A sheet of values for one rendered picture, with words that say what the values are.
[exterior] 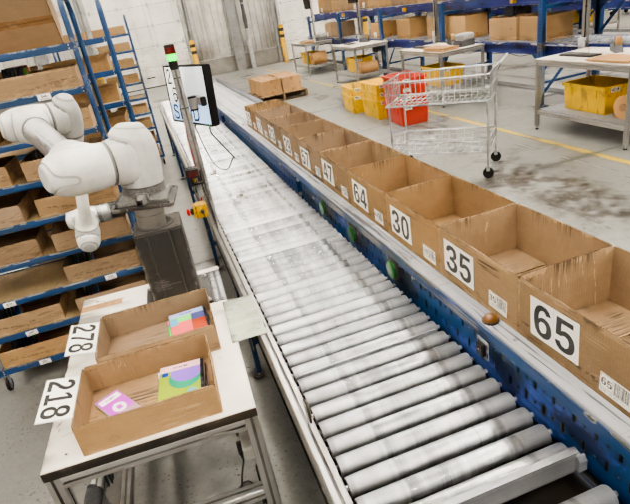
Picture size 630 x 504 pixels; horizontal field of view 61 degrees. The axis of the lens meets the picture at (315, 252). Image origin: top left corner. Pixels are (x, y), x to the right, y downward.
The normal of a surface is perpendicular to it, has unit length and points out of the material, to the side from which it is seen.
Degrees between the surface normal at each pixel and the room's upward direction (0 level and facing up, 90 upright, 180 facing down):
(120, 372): 89
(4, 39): 123
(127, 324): 89
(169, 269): 90
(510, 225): 90
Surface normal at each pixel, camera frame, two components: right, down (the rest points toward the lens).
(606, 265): 0.29, 0.37
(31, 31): 0.35, 0.79
